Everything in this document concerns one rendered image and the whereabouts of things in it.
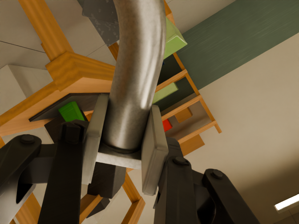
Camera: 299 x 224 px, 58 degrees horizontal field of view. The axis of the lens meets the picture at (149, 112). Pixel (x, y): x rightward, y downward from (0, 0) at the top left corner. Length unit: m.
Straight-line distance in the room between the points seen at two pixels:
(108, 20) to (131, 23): 0.05
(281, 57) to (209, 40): 1.52
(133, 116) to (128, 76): 0.03
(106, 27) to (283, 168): 6.41
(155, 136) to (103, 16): 0.10
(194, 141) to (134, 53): 5.49
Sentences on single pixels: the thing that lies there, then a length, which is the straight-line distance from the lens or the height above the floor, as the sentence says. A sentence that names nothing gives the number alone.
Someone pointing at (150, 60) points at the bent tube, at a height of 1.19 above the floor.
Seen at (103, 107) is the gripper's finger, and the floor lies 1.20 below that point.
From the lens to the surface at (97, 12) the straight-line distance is 0.21.
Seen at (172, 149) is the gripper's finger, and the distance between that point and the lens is 0.16.
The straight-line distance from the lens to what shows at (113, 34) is 0.23.
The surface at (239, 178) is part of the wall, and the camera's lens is 6.45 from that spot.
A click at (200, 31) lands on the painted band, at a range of 6.20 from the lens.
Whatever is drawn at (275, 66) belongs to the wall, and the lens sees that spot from 6.32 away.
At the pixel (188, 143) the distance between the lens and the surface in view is 5.65.
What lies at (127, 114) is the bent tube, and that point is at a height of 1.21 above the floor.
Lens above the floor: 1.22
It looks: 1 degrees down
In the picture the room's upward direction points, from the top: 150 degrees clockwise
